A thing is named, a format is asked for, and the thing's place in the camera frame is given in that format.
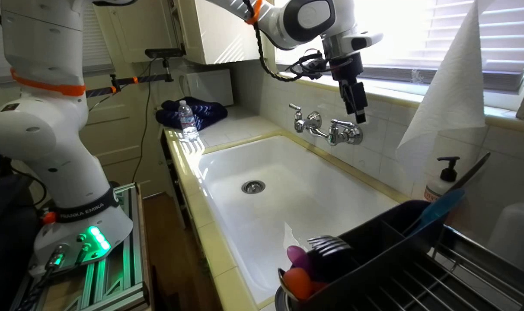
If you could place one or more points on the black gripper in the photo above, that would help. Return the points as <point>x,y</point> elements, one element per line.
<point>349,79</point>

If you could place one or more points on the chrome wall faucet body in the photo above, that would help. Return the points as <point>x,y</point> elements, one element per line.
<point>344,136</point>

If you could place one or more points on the chrome faucet spout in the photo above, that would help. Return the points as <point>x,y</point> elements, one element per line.
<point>299,126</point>

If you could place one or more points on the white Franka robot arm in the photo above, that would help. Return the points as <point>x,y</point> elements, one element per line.
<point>41,133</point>

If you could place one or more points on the white window blind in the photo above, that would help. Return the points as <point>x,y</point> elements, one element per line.
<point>404,36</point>

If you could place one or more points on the white paper towel sheet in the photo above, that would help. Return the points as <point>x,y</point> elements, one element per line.
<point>451,88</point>

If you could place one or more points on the black long utensil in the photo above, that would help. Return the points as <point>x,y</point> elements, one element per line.
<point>470,171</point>

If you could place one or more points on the blue brush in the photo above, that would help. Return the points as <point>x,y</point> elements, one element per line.
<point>439,210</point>

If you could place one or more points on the metal sink drain strainer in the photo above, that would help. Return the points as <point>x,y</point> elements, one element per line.
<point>252,188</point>

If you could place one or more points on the white sink basin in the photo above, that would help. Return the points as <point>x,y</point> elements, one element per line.
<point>283,226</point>

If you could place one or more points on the metal forks bundle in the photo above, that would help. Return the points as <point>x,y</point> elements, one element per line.
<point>328,245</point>

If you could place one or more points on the black cutlery caddy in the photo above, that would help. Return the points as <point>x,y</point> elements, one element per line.
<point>365,253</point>

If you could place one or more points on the dark blue cloth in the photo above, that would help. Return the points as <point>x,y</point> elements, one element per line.
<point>209,112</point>

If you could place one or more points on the purple round utensil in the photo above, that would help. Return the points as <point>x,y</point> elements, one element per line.
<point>297,259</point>

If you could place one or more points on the clear plastic water bottle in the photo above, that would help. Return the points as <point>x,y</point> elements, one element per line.
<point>187,122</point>

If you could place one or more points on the orange round utensil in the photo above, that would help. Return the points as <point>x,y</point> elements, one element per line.
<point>297,285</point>

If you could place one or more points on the white plastic jug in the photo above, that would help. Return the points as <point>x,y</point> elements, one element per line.
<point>513,236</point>

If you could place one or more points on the metal dish rack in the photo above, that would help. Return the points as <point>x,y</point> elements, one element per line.
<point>479,278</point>

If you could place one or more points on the black clamp bar orange grips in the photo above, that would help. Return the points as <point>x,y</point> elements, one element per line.
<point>128,86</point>

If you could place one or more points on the white wall cabinet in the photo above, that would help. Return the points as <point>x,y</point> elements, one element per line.
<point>214,32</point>

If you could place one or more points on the black stereo camera bar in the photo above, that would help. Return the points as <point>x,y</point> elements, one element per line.
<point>164,53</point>

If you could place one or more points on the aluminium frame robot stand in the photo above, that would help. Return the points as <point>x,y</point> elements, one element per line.
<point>128,278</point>

